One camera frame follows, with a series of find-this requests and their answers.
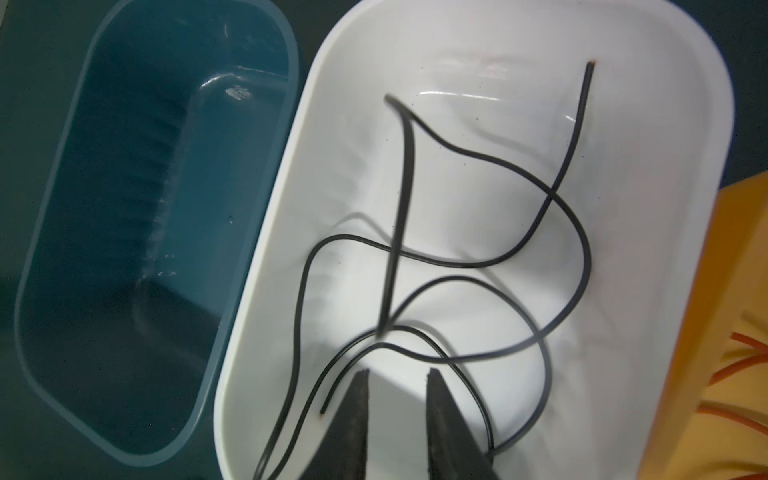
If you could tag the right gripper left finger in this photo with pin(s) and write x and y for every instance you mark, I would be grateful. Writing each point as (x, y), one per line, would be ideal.
(342, 453)

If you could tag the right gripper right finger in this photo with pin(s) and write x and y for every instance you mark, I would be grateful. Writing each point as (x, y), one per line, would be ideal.
(453, 452)

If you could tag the yellow plastic bin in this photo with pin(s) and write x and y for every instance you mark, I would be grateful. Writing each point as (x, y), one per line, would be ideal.
(733, 259)

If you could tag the white plastic bin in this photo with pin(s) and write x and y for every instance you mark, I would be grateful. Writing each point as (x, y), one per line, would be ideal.
(527, 182)

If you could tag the blue plastic bin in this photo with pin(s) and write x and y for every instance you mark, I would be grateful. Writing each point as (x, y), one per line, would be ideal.
(150, 218)

